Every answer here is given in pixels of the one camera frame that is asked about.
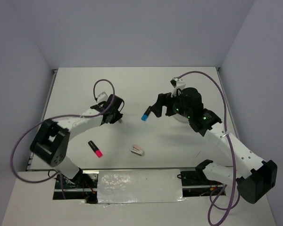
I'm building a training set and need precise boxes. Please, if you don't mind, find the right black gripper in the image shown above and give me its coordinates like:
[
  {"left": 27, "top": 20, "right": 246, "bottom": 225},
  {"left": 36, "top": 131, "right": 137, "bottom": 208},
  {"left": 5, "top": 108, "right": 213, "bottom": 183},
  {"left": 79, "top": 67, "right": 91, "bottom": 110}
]
[{"left": 150, "top": 89, "right": 191, "bottom": 118}]

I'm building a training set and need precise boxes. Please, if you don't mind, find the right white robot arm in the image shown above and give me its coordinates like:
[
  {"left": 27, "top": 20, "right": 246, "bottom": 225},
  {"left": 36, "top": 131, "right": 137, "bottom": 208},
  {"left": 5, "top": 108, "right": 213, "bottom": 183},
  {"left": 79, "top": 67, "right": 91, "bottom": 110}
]
[{"left": 151, "top": 88, "right": 277, "bottom": 204}]

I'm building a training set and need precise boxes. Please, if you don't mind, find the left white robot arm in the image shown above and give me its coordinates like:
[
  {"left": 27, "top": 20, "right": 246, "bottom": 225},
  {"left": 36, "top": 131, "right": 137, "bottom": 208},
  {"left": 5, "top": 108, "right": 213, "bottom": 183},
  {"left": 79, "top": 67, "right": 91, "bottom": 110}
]
[{"left": 30, "top": 93, "right": 125, "bottom": 188}]

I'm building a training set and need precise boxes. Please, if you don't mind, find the blue black highlighter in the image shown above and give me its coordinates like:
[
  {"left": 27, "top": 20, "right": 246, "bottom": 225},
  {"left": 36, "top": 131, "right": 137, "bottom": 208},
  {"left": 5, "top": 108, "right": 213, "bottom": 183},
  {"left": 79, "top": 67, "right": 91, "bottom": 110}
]
[{"left": 141, "top": 106, "right": 151, "bottom": 121}]

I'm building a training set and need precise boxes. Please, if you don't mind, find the white round divided container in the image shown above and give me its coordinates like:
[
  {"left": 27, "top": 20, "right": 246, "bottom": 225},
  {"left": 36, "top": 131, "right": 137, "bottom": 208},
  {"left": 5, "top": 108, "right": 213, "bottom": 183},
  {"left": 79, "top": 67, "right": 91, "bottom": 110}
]
[{"left": 174, "top": 114, "right": 188, "bottom": 123}]

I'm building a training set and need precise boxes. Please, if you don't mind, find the pink black highlighter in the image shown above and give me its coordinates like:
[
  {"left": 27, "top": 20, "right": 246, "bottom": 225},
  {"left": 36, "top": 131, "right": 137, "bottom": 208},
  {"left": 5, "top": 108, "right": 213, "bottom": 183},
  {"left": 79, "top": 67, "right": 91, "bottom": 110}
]
[{"left": 88, "top": 140, "right": 103, "bottom": 158}]

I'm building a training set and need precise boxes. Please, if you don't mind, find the silver foil cover plate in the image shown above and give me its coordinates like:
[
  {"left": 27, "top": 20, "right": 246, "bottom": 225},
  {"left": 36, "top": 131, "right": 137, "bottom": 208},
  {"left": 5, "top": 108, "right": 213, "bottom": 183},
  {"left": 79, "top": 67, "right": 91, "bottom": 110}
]
[{"left": 97, "top": 169, "right": 184, "bottom": 204}]

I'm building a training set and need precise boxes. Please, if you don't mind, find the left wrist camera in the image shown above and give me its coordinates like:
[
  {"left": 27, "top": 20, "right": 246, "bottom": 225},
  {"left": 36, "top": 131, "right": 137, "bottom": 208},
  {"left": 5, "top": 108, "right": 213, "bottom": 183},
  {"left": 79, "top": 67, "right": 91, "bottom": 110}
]
[{"left": 97, "top": 92, "right": 108, "bottom": 104}]

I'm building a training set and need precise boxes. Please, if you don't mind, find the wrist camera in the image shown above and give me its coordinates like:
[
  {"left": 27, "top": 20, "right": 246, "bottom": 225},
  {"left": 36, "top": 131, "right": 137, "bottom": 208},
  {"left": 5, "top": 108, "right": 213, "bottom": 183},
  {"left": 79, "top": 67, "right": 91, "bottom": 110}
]
[
  {"left": 170, "top": 78, "right": 186, "bottom": 97},
  {"left": 97, "top": 92, "right": 108, "bottom": 104}
]

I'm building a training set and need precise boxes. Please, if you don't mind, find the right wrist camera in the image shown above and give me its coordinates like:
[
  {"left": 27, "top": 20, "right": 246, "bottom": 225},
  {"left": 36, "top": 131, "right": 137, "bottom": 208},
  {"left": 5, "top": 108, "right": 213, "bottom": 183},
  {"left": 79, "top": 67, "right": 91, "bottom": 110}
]
[{"left": 170, "top": 78, "right": 186, "bottom": 97}]

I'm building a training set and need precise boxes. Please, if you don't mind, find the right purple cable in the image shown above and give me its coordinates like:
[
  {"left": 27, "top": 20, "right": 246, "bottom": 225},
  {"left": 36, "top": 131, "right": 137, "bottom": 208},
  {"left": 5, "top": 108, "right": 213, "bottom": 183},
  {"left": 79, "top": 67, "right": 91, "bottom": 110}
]
[{"left": 178, "top": 71, "right": 241, "bottom": 226}]

